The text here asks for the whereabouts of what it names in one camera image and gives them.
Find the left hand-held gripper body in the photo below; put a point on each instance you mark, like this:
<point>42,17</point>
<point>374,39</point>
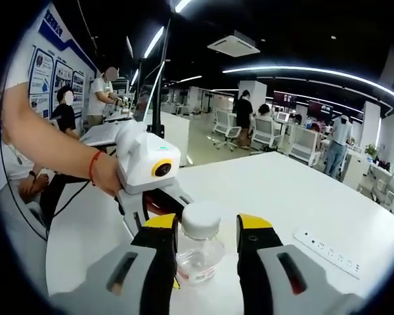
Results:
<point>141,157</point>

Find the open laptop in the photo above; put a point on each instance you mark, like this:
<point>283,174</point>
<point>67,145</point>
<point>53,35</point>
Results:
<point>101,135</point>

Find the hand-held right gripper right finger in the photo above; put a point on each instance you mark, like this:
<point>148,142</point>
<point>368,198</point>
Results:
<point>256,262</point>

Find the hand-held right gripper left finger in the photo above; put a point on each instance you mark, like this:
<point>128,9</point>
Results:
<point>157,262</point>

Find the long ceiling light strip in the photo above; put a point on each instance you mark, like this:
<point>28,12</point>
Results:
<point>315,71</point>

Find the white office chair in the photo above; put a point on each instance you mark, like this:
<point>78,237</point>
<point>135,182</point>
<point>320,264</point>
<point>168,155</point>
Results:
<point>226,126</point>
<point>305,142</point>
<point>266,131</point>

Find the black stand pole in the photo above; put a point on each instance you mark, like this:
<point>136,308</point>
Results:
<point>158,98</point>

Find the grey mesh office chair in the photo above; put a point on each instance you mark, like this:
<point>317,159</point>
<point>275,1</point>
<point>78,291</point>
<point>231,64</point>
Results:
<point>23,249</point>

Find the blue and white wall poster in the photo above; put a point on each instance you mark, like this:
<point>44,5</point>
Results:
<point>41,75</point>

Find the white table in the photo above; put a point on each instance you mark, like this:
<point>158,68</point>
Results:
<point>282,197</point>

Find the white power strip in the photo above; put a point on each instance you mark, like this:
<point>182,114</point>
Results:
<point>328,252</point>

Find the clear plastic bottle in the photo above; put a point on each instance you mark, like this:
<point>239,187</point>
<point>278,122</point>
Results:
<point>200,220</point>

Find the potted green plant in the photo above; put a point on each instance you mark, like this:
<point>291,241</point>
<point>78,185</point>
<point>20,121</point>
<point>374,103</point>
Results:
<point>371,150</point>

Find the person's left hand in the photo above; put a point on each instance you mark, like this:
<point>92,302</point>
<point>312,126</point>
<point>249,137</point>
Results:
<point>108,174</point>

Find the ceiling air conditioner unit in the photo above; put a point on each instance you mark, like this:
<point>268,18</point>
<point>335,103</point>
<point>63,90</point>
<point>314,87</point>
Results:
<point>233,44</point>

